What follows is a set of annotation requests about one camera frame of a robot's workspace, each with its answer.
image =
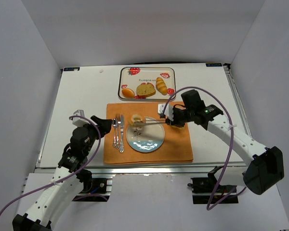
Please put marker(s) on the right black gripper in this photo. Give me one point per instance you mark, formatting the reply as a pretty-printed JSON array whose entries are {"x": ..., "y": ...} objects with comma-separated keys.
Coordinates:
[{"x": 174, "y": 118}]

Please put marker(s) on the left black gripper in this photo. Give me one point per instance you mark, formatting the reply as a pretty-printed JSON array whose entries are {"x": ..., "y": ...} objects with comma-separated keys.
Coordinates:
[{"x": 97, "y": 125}]

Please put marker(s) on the bagel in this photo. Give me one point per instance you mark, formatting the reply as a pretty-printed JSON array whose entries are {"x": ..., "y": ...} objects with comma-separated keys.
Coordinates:
[{"x": 136, "y": 120}]

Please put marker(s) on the metal tongs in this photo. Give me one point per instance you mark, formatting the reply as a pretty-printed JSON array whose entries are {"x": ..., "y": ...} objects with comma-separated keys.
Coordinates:
[{"x": 152, "y": 121}]

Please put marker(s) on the toast bread slice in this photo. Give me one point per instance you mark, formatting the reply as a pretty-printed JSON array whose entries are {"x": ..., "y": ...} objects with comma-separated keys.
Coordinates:
[{"x": 145, "y": 90}]

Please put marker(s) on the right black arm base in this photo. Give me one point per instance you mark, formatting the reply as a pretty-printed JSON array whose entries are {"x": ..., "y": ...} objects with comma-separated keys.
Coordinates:
[{"x": 202, "y": 188}]

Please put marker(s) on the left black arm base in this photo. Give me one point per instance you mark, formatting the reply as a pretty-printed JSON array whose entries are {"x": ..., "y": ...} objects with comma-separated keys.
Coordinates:
[{"x": 97, "y": 190}]

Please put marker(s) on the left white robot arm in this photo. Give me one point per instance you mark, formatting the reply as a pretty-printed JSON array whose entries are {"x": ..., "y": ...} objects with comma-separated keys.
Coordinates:
[{"x": 70, "y": 177}]

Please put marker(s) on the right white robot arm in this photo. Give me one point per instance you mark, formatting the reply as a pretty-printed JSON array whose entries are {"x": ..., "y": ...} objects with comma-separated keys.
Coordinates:
[{"x": 264, "y": 165}]

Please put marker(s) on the long croissant bread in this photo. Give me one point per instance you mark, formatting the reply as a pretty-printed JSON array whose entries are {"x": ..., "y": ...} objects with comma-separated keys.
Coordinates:
[{"x": 161, "y": 86}]

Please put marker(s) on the silver spoon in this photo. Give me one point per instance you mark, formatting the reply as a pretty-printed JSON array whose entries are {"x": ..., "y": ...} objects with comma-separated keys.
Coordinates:
[{"x": 115, "y": 128}]

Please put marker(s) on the silver fork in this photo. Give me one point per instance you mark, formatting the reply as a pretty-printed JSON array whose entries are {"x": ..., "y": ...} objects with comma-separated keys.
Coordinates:
[{"x": 118, "y": 121}]

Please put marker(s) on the yellow mug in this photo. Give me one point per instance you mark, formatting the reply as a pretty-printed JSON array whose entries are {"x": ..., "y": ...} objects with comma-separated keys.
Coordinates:
[{"x": 178, "y": 126}]

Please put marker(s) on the silver knife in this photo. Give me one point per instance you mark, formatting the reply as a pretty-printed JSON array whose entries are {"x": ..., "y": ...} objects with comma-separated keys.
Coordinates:
[{"x": 121, "y": 147}]

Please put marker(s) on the round bun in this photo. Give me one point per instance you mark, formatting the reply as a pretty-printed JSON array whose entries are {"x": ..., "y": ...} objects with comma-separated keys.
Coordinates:
[{"x": 128, "y": 93}]

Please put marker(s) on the ceramic plate with plant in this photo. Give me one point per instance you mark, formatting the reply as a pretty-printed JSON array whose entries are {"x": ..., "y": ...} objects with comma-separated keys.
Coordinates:
[{"x": 145, "y": 139}]

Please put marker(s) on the strawberry pattern tray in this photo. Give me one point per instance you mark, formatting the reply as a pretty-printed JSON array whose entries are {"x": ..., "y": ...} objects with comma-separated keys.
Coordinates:
[{"x": 132, "y": 77}]

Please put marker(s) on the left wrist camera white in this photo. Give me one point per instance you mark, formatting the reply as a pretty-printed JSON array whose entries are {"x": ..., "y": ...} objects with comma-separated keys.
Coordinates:
[{"x": 77, "y": 121}]

